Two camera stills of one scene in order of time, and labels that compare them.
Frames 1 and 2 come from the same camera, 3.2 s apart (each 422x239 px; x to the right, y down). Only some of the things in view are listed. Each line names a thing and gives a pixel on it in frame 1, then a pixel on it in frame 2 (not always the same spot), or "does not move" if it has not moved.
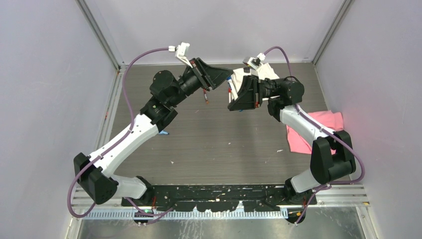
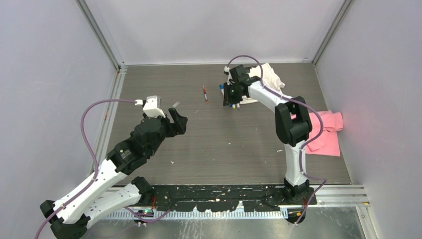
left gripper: (210, 77) → (178, 127)
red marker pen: (205, 96) does not move
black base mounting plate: (220, 198) does not move
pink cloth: (298, 143) does not move
